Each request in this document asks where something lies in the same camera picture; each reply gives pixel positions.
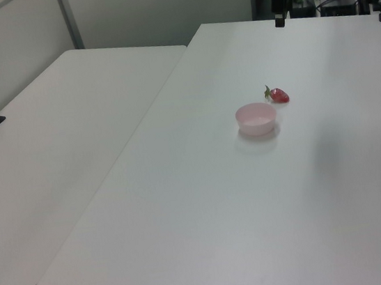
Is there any red strawberry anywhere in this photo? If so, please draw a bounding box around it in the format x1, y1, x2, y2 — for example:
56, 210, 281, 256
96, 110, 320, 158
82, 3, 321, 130
263, 82, 291, 107

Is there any pink plastic bowl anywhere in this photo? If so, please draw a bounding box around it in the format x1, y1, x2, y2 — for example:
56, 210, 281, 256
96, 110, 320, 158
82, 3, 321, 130
233, 100, 280, 139

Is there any black electronics box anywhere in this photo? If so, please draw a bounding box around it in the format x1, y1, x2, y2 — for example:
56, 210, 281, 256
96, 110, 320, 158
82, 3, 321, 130
318, 0, 361, 20

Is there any white side table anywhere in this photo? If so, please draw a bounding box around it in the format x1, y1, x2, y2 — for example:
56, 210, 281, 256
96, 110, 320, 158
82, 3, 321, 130
0, 33, 218, 285

